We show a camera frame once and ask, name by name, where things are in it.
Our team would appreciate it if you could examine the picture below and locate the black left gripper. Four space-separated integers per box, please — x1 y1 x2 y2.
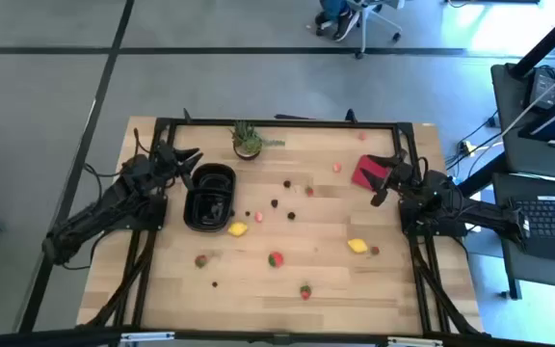
154 142 205 192

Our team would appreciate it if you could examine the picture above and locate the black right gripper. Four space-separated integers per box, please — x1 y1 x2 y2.
365 153 426 208

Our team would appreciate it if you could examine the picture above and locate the black plastic tupperware container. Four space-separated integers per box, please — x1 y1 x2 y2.
183 162 237 233

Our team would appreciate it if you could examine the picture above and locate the red cloth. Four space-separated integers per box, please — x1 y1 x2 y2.
351 154 392 193

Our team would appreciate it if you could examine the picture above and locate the potted green succulent plant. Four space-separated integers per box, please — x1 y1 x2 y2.
230 120 286 161

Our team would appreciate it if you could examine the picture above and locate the black desk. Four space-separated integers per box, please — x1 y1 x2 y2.
490 62 555 182
491 172 555 301

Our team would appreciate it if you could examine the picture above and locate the white office chair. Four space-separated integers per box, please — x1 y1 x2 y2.
315 0 404 61

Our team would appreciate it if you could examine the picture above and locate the person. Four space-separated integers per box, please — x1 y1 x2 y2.
314 0 363 42

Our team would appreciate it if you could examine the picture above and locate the black laptop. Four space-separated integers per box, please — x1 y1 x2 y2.
508 195 555 265

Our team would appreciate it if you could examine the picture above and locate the black power brick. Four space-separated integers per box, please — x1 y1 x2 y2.
527 66 555 111

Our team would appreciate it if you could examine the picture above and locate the black diagonal beam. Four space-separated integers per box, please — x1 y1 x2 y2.
450 0 555 199

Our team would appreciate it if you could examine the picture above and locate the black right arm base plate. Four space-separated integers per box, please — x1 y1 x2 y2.
399 197 469 237

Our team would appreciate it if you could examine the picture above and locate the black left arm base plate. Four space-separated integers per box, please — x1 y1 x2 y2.
127 195 168 231

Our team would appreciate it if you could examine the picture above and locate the black aluminium table frame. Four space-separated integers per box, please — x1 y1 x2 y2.
84 114 486 338

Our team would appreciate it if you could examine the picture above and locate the silver metal bracket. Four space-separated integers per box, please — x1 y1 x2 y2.
119 331 176 345
385 336 445 347

